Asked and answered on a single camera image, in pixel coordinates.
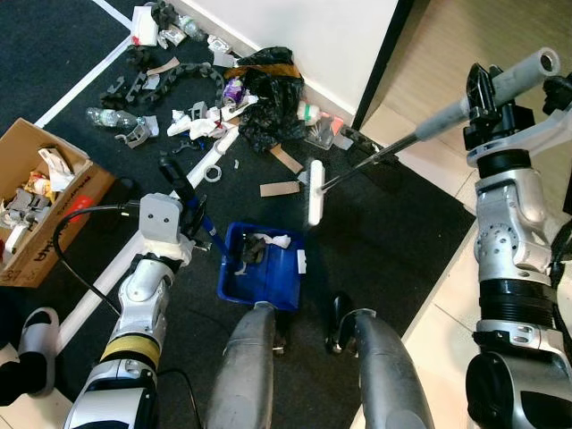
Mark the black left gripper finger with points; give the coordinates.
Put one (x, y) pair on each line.
(198, 204)
(179, 186)

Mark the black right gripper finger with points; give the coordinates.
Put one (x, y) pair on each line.
(483, 79)

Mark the blue plastic dustpan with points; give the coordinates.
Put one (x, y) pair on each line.
(281, 277)

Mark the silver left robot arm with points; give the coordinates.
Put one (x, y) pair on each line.
(143, 295)

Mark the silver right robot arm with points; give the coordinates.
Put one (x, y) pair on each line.
(509, 214)

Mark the white plastic scrap pile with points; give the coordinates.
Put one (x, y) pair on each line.
(201, 125)

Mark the white crumpled paper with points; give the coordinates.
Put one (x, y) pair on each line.
(279, 241)

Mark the brown cardboard strip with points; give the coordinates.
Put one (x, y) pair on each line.
(286, 159)
(280, 189)

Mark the large clear plastic bottle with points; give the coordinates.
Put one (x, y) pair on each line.
(112, 118)

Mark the purple can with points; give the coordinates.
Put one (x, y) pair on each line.
(233, 92)

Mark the black garbage bag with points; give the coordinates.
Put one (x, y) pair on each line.
(273, 103)

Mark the crushed clear plastic container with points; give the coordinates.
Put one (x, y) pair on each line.
(320, 136)

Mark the brown cardboard box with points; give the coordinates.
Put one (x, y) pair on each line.
(54, 250)

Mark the green label plastic bottle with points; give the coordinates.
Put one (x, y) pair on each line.
(308, 112)

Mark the silver left robot leg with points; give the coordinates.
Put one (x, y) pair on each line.
(246, 375)

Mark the silver robot leg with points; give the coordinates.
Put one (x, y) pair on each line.
(384, 384)
(246, 375)

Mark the small clear plastic bottle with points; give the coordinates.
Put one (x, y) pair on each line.
(189, 27)

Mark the white carton with red print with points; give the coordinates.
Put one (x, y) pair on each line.
(145, 25)

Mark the grey slipper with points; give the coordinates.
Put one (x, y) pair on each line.
(43, 335)

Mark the silver right robot leg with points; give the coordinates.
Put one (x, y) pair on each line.
(384, 384)

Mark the person leg in black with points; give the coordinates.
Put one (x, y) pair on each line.
(13, 380)

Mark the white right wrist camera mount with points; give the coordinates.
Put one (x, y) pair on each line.
(536, 134)

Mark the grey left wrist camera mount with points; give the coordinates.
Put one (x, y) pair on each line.
(161, 219)

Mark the grey plastic bracket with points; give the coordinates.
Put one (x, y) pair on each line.
(138, 136)

